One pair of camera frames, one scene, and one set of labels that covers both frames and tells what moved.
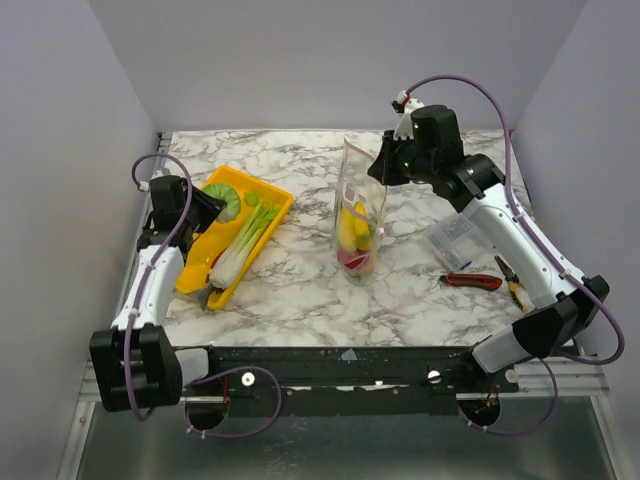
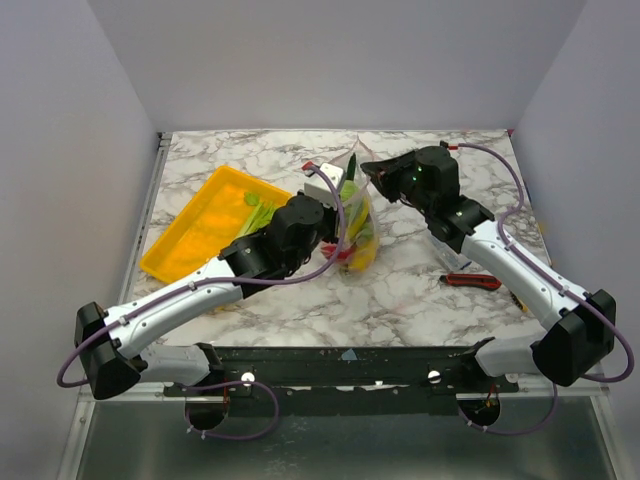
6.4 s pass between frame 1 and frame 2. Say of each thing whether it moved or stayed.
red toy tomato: moved
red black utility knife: stayed
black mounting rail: stayed
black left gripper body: moved
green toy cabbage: moved
